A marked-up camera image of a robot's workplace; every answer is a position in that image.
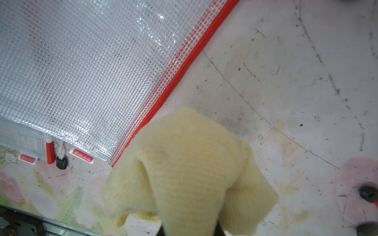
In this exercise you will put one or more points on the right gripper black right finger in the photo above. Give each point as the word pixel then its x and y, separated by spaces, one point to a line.
pixel 218 230

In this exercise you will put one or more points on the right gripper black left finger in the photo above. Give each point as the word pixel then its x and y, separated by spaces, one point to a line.
pixel 161 232

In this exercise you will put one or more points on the yellow microfiber cloth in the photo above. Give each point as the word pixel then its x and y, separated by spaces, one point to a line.
pixel 193 174

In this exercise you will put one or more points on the aluminium mounting rail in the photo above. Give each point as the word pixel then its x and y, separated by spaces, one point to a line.
pixel 19 223

